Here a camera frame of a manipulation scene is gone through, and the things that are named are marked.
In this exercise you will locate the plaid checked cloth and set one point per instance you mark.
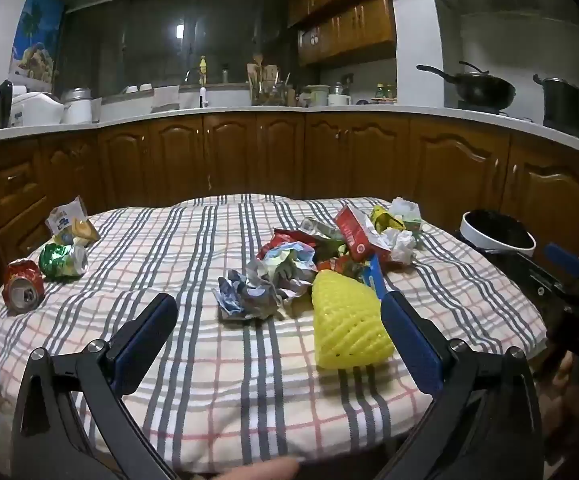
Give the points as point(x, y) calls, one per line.
point(219, 385)

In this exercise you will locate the black wok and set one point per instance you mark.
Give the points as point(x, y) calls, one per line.
point(484, 90)

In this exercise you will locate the white rice cooker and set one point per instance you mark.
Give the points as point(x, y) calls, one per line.
point(34, 110)

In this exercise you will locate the white lidded pot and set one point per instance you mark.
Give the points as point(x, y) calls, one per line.
point(317, 96)

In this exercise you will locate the small green carton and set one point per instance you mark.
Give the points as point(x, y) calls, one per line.
point(413, 225)

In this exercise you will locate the black cooking pot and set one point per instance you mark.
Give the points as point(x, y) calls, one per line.
point(562, 105)

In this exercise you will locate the red carton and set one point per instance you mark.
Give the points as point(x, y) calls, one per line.
point(357, 235)

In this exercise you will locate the beach wall poster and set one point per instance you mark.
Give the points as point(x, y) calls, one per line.
point(36, 35)

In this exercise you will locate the dark kitchen window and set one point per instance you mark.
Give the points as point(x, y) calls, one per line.
point(144, 40)

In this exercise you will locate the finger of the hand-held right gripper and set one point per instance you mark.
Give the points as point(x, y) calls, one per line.
point(564, 259)

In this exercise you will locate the white mug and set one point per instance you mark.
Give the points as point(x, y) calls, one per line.
point(339, 99)

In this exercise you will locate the tan snack packet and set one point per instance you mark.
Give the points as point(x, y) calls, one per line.
point(81, 232)

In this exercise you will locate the wooden kitchen base cabinets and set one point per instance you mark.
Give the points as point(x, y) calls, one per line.
point(354, 155)

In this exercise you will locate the green jars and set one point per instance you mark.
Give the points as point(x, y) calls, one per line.
point(384, 91)

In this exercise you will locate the utensil holder with utensils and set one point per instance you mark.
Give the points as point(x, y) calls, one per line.
point(264, 92)

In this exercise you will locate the dark green wrapper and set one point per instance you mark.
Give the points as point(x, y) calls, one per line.
point(332, 248)

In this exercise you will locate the kitchen faucet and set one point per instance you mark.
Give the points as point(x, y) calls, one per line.
point(202, 97)

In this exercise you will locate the yellow foam fruit net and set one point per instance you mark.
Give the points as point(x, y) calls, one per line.
point(349, 330)

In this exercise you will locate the crumpled snack bag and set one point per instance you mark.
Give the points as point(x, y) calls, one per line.
point(64, 217)

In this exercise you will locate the crushed green can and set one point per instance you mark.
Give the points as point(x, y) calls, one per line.
point(61, 260)

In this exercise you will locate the person's right hand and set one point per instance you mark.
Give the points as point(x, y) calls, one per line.
point(563, 374)

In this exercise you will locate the wooden wall cabinets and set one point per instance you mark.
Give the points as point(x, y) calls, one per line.
point(354, 25)

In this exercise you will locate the pale crumpled paper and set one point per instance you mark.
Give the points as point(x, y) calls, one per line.
point(289, 267)

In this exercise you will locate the bin with black bag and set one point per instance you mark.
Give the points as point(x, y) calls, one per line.
point(494, 230)

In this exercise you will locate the crushed red can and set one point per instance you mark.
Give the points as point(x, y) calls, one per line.
point(21, 282)

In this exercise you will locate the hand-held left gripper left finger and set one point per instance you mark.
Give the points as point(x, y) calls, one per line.
point(144, 340)

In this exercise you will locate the clear crumpled plastic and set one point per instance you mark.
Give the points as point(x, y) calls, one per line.
point(314, 226)

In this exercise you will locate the white container with metal lid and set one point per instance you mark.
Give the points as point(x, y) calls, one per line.
point(76, 110)

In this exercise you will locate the grey crumpled paper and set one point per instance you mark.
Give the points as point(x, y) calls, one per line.
point(247, 297)

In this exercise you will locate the red crumpled wrapper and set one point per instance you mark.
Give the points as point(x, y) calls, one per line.
point(289, 236)

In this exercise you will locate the yellow bottle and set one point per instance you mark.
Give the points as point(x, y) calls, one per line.
point(202, 67)

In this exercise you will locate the blue strip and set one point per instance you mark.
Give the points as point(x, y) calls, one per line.
point(375, 280)

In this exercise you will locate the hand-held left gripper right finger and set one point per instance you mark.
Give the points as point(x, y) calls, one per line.
point(412, 345)

